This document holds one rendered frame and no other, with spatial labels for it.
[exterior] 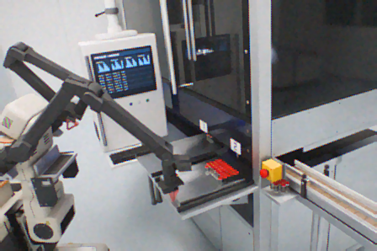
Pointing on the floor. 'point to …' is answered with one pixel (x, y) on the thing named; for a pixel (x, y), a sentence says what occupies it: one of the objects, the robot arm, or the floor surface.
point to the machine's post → (261, 114)
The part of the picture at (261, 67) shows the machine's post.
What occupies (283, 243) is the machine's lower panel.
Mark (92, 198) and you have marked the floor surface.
